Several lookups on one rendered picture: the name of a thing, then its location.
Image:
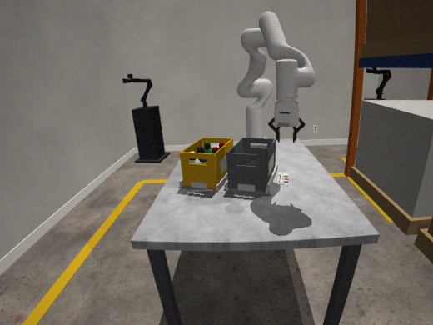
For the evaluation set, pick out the blue bottle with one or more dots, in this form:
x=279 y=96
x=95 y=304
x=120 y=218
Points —
x=201 y=150

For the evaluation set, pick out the white paper pick list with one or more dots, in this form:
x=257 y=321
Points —
x=282 y=178

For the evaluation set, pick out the white bottle with dark brown cap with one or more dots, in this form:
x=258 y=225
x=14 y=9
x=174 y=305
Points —
x=195 y=161

